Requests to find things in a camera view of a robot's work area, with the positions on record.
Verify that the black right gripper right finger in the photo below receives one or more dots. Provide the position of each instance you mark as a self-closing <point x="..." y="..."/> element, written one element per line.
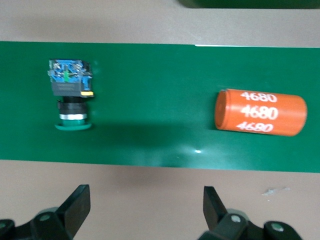
<point x="215" y="212"/>

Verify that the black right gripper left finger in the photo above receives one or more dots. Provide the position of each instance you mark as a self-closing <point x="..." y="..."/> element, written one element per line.
<point x="72" y="210"/>

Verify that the green push button switch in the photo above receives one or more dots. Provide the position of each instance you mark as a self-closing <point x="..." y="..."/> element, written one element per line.
<point x="67" y="87"/>

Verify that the green conveyor belt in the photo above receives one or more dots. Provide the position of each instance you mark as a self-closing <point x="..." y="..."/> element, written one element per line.
<point x="150" y="75"/>

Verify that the green plastic tray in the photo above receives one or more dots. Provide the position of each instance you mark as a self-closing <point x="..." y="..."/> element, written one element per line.
<point x="250" y="3"/>

